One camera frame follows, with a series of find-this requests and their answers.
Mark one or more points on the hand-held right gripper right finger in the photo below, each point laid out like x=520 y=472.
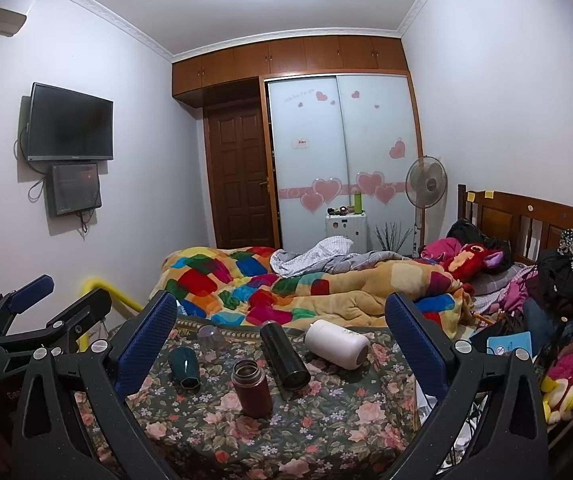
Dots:
x=416 y=345

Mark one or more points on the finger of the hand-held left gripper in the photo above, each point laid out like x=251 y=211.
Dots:
x=31 y=291
x=84 y=312

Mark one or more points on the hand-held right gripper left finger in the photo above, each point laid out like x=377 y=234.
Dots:
x=146 y=345

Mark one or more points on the teal cup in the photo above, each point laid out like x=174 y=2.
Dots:
x=185 y=364

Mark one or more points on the clear purple glass cup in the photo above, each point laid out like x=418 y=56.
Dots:
x=211 y=338

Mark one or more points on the white cup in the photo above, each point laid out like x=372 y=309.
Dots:
x=336 y=342

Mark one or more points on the red steel thermos cup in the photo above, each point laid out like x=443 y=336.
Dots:
x=252 y=390

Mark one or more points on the black thermos cup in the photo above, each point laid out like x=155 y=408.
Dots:
x=285 y=355

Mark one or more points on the blue booklet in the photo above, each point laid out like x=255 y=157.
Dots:
x=511 y=344

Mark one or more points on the red plush toy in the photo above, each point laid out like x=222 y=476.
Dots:
x=458 y=260

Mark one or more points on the pink cloth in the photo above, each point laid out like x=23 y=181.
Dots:
x=439 y=249

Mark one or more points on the spiky potted plant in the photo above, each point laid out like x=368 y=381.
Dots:
x=391 y=240

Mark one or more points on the colourful patchwork blanket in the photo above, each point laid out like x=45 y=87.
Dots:
x=246 y=280

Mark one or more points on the black clothing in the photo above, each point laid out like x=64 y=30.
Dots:
x=468 y=232

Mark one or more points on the floral tablecloth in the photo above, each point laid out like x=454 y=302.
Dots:
x=316 y=425

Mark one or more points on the white small cabinet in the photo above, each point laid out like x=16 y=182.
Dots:
x=349 y=230

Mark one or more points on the grey checked bedsheet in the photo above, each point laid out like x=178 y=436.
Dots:
x=316 y=256

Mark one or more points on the green bottle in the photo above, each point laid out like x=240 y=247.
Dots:
x=358 y=202

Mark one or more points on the yellow plush toy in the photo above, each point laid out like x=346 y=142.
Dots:
x=568 y=400

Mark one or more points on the wooden bed headboard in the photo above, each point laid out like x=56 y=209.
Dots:
x=521 y=220

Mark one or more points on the black bag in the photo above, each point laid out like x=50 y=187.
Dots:
x=563 y=275

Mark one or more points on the white standing fan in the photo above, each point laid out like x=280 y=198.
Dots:
x=426 y=180

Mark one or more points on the brown wooden door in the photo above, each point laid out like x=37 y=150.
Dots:
x=239 y=175

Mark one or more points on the wardrobe with heart stickers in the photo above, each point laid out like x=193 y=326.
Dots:
x=351 y=150

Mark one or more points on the brown overhead cabinet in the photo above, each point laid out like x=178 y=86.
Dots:
x=286 y=57

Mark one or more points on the yellow rail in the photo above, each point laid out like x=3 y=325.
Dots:
x=116 y=300

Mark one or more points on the black wall television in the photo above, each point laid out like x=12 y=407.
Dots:
x=70 y=121

